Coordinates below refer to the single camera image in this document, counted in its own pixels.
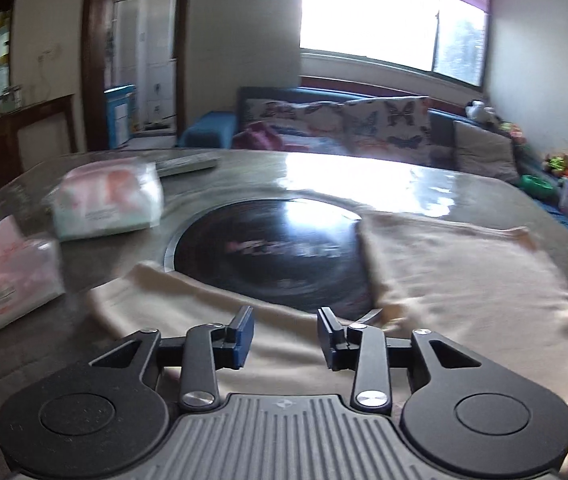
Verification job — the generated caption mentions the pink white tissue pack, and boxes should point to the pink white tissue pack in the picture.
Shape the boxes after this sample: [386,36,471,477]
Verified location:
[0,215,67,348]
[48,156,165,241]

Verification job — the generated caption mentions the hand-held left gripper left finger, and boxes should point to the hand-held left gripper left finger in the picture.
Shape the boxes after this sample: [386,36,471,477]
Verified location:
[88,306,255,413]

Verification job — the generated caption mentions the panda plush toy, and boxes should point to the panda plush toy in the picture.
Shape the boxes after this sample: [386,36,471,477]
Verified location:
[465,101,497,123]

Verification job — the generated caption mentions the grey remote control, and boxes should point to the grey remote control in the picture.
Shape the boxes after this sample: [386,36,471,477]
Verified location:
[156,156,221,177]

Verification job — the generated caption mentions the blue white box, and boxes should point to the blue white box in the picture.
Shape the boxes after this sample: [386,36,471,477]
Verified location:
[104,85,137,147]

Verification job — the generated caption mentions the window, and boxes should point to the window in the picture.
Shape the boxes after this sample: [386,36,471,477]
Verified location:
[300,0,490,88]

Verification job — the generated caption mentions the pink plush toy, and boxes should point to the pink plush toy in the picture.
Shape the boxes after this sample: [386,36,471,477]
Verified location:
[496,120,525,141]

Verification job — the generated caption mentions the round black induction cooker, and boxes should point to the round black induction cooker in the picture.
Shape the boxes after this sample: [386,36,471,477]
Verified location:
[164,199,385,323]

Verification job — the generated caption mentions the dark wooden chair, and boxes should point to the dark wooden chair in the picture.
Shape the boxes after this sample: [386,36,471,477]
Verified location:
[1,94,78,188]

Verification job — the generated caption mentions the pink cloth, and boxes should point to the pink cloth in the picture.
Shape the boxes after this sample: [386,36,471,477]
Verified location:
[234,122,285,150]

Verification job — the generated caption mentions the butterfly print cushion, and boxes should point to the butterfly print cushion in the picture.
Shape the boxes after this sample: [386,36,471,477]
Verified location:
[344,96,432,163]
[241,99,349,153]

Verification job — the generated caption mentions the orange green toy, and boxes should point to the orange green toy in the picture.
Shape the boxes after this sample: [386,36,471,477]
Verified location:
[541,154,568,178]

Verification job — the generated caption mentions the dark wooden door frame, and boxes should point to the dark wooden door frame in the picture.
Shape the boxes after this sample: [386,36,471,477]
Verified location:
[81,0,192,151]

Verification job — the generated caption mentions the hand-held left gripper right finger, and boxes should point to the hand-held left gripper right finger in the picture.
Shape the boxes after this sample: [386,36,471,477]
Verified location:
[317,307,482,416]

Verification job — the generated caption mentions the green bowl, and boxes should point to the green bowl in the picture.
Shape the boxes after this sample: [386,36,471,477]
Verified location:
[520,175,556,201]

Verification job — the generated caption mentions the blue corner sofa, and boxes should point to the blue corner sofa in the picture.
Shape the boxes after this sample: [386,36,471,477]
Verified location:
[179,86,568,261]

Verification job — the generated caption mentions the grey cushion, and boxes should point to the grey cushion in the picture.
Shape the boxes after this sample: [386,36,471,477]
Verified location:
[453,121,520,183]

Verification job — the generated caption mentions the cream fleece garment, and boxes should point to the cream fleece garment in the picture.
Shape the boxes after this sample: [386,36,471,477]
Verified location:
[86,210,568,480]

